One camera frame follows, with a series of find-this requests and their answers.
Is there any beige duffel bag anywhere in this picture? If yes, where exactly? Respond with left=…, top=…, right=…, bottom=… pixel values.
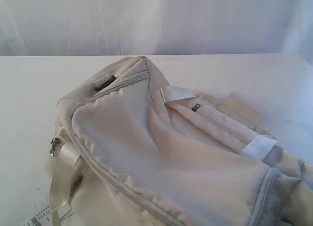
left=49, top=56, right=313, bottom=226

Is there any white barcode paper tag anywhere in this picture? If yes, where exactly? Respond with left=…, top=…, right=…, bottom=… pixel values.
left=21, top=205, right=52, bottom=226

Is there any white backdrop curtain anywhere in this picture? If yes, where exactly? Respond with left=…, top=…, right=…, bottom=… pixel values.
left=0, top=0, right=313, bottom=58

